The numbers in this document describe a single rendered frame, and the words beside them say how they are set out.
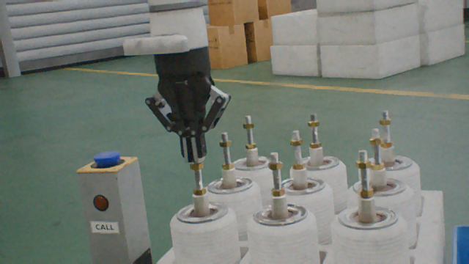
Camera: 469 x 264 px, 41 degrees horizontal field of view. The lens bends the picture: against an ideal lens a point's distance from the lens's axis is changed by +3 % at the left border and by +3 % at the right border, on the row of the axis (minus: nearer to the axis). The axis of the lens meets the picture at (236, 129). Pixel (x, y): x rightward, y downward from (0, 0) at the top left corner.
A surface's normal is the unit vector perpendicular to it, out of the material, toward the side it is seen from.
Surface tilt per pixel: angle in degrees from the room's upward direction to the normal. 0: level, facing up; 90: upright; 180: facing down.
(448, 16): 90
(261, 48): 90
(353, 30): 90
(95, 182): 90
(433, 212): 0
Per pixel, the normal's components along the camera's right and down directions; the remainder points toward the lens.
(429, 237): -0.11, -0.97
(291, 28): -0.74, 0.23
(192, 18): 0.55, -0.02
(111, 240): -0.33, 0.25
